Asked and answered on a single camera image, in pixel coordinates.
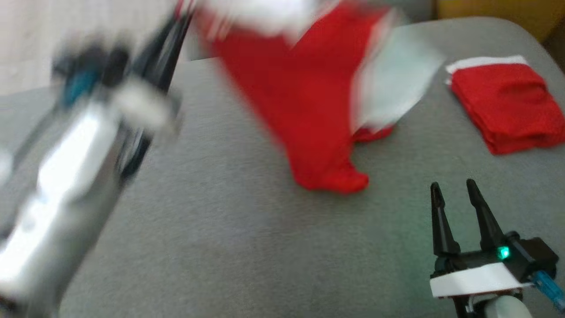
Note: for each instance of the red shorts thin white stripes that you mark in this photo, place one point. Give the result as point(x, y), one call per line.
point(300, 110)

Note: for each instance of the grey sofa backrest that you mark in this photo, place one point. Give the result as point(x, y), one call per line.
point(415, 9)

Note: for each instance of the red shorts wide white stripes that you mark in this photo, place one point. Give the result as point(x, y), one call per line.
point(507, 106)

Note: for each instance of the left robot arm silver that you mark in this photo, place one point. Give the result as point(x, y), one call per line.
point(62, 185)

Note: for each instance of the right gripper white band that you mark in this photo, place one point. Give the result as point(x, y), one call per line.
point(476, 278)

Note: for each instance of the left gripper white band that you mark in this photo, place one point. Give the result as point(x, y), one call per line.
point(141, 101)

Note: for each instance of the grey sofa seat cushion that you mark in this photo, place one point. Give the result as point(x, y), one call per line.
point(220, 243)

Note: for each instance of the yellow upholstered object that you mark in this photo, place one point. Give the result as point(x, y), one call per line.
point(494, 13)

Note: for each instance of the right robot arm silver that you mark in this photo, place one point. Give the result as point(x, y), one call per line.
point(507, 309)

